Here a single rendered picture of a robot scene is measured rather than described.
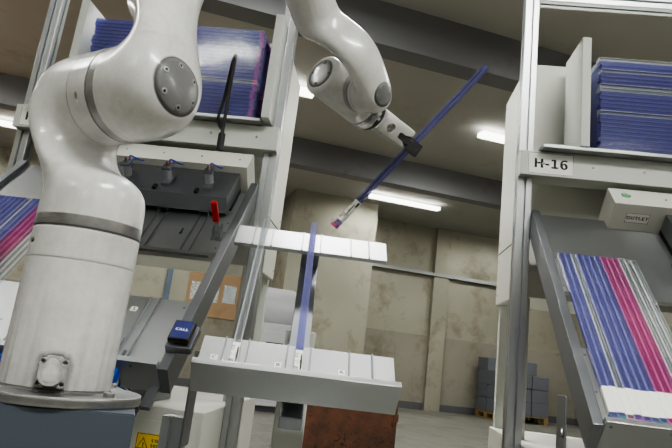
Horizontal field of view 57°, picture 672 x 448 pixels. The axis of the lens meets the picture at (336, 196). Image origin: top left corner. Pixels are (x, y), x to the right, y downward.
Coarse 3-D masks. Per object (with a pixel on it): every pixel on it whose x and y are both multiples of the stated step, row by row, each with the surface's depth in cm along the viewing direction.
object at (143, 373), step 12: (0, 348) 116; (120, 360) 113; (132, 360) 113; (144, 360) 113; (156, 360) 113; (120, 372) 115; (132, 372) 114; (144, 372) 114; (156, 372) 114; (132, 384) 116; (144, 384) 116; (156, 384) 115
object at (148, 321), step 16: (0, 288) 132; (16, 288) 132; (0, 304) 128; (128, 304) 130; (144, 304) 130; (160, 304) 130; (176, 304) 130; (0, 320) 124; (128, 320) 125; (144, 320) 126; (160, 320) 126; (0, 336) 120; (128, 336) 121; (144, 336) 122; (160, 336) 122; (128, 352) 117; (144, 352) 118; (160, 352) 118
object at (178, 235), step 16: (16, 176) 174; (32, 176) 174; (0, 192) 166; (16, 192) 167; (32, 192) 167; (176, 208) 163; (144, 224) 156; (160, 224) 156; (176, 224) 157; (192, 224) 157; (208, 224) 157; (224, 224) 157; (144, 240) 150; (160, 240) 150; (176, 240) 150; (192, 240) 151; (208, 240) 151; (192, 256) 153
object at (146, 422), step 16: (160, 400) 156; (176, 400) 161; (208, 400) 171; (144, 416) 142; (160, 416) 142; (208, 416) 145; (144, 432) 141; (192, 432) 140; (208, 432) 147; (240, 432) 184
